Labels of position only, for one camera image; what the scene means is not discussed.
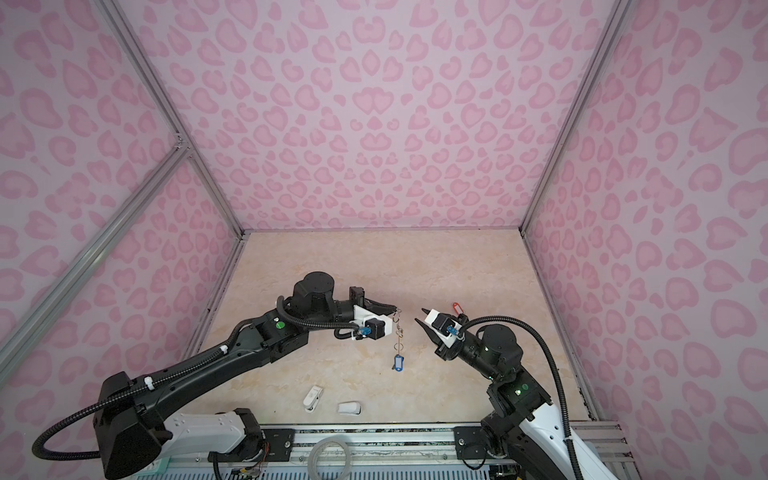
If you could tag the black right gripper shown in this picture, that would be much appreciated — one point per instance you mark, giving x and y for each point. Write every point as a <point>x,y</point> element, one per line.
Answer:
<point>445,352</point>

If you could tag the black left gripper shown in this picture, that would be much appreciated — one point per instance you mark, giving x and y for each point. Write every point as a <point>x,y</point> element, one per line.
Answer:
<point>358,295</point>

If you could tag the key with blue tag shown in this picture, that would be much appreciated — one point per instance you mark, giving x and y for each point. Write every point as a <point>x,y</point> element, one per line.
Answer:
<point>398,363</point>

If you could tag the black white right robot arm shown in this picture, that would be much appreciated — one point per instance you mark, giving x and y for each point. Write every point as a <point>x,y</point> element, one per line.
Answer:
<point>526,425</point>

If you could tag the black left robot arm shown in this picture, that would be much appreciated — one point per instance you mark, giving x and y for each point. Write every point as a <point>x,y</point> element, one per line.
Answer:
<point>134,425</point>

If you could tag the white rounded plastic piece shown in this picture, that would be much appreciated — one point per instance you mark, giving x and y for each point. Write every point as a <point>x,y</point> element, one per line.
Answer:
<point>349,408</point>

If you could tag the white clip device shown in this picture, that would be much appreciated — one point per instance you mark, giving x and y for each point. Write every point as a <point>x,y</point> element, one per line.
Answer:
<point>312,398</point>

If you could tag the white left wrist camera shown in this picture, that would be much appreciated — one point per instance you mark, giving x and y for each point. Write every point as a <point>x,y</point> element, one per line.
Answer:
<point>371,325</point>

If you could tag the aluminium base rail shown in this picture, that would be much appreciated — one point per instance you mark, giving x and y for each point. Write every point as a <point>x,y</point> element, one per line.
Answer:
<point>373,451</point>

